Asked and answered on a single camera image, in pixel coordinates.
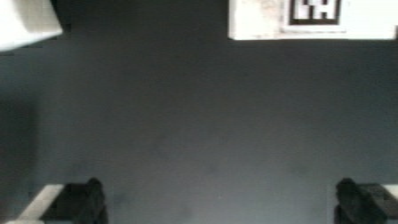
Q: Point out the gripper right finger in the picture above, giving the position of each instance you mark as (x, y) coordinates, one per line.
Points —
(367, 203)

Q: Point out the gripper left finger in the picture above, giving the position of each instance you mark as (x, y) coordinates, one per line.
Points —
(79, 207)

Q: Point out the white table leg with tag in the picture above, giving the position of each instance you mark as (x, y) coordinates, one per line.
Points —
(314, 19)

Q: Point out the white table leg rear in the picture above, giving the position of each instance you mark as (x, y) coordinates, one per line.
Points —
(30, 23)

